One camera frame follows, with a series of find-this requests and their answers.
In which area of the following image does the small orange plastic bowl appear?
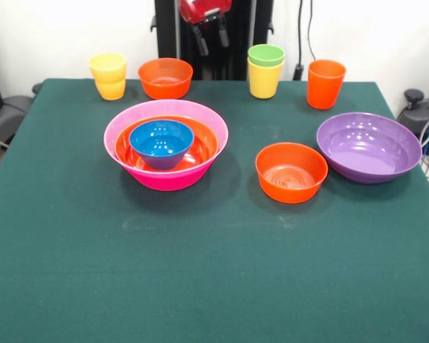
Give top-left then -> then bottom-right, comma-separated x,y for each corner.
137,57 -> 194,101
255,141 -> 329,205

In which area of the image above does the large pink plastic bowl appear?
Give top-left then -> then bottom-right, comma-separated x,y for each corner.
103,99 -> 230,192

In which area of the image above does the black stand base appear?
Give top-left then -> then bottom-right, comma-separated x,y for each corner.
0,82 -> 44,147
395,89 -> 429,158

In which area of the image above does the thin black cable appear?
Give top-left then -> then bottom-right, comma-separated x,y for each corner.
307,0 -> 318,61

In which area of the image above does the dark green tablecloth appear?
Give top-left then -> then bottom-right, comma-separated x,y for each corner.
0,77 -> 429,343

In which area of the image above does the light orange plastic cup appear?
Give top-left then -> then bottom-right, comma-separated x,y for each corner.
94,76 -> 127,101

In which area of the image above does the yellow plastic cup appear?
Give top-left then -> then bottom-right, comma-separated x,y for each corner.
247,57 -> 285,100
89,53 -> 127,84

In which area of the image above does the thick black cable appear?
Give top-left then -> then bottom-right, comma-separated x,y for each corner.
293,0 -> 305,81

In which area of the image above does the purple plastic bowl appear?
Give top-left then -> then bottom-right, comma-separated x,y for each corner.
315,111 -> 423,185

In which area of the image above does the blue plastic bowl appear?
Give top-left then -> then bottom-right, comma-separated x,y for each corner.
129,119 -> 195,172

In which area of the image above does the green plastic cup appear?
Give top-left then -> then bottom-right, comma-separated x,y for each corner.
247,44 -> 287,69

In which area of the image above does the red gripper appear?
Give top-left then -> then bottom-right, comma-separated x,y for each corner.
178,0 -> 234,57

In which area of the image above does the large orange plastic bowl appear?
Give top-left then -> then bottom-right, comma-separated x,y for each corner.
114,114 -> 220,172

